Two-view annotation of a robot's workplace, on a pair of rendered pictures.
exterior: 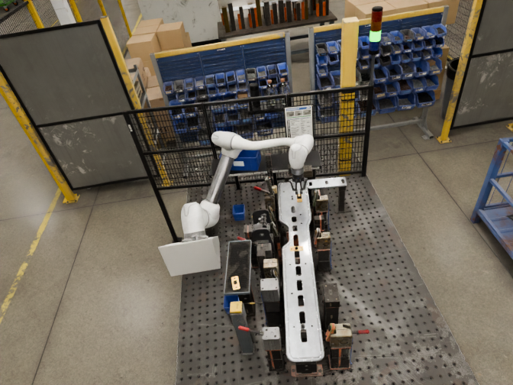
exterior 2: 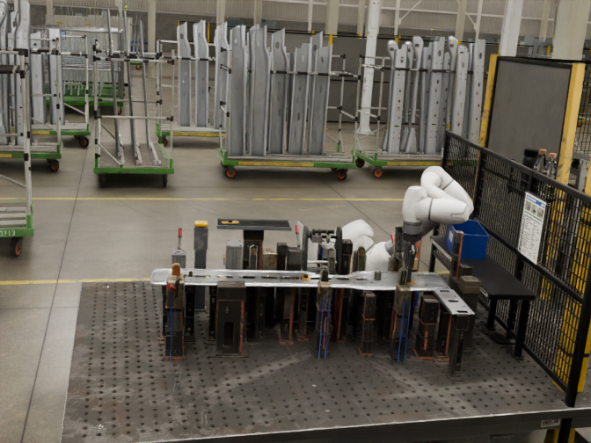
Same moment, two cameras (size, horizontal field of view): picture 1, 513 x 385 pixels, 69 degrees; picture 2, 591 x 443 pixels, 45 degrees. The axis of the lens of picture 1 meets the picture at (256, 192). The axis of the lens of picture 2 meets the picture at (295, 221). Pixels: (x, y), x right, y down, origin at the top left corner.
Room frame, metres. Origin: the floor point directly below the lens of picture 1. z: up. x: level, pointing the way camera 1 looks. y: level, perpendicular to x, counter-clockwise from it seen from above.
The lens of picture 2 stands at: (0.68, -3.21, 2.13)
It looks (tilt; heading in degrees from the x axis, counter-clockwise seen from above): 15 degrees down; 75
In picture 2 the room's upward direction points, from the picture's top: 4 degrees clockwise
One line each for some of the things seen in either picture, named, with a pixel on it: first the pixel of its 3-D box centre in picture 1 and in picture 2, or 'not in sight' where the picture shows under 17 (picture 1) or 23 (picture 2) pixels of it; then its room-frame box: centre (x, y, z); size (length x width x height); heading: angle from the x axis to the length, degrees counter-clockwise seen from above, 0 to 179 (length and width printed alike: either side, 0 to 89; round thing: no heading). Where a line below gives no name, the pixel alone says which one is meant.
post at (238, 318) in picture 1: (242, 330); (200, 268); (1.08, 0.20, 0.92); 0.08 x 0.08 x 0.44; 83
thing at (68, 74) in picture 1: (86, 122); (516, 188); (3.72, 1.68, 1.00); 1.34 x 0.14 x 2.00; 90
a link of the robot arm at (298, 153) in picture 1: (297, 154); (417, 203); (2.00, -0.31, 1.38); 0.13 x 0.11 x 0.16; 147
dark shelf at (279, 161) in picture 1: (265, 163); (477, 264); (2.45, -0.11, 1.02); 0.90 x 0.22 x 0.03; 83
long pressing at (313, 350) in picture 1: (298, 251); (302, 279); (1.51, -0.20, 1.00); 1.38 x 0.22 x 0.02; 173
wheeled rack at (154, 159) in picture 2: not in sight; (131, 110); (0.89, 6.79, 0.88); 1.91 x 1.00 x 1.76; 91
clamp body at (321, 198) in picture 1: (321, 215); (399, 322); (1.91, -0.45, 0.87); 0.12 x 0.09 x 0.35; 83
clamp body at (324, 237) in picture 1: (323, 252); (322, 318); (1.57, -0.37, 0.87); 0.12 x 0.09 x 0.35; 83
